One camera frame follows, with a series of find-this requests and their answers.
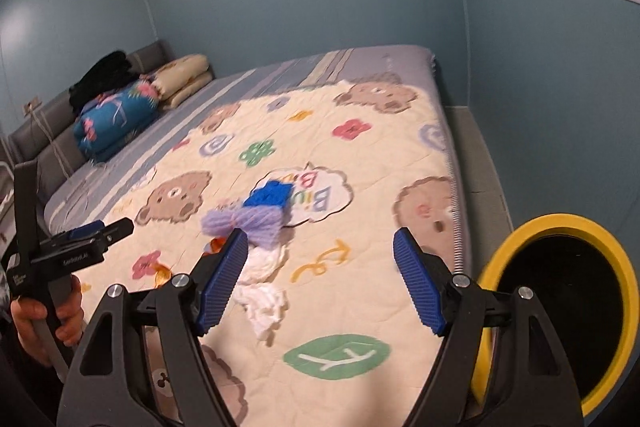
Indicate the blue floral folded blanket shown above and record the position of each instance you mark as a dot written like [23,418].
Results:
[107,124]

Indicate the cream folded quilt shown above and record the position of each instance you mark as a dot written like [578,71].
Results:
[178,80]

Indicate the wall power socket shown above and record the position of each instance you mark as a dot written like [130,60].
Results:
[31,106]

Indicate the blue foam net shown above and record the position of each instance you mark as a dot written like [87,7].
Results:
[273,193]

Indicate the black clothing pile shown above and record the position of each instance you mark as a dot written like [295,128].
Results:
[111,73]

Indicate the yellow rimmed black trash bin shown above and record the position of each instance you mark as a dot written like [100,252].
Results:
[589,289]

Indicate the white tissue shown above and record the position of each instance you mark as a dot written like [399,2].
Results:
[262,300]

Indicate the purple foam fruit net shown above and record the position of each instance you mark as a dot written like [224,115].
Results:
[262,225]

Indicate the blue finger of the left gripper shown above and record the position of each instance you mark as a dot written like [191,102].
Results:
[85,230]

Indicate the grey padded headboard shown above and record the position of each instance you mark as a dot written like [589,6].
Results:
[47,135]

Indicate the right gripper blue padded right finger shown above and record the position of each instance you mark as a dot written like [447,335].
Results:
[425,276]

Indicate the cream cartoon bear quilt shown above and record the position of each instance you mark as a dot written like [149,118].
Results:
[320,329]

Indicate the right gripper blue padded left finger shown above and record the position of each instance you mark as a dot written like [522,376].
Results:
[215,277]

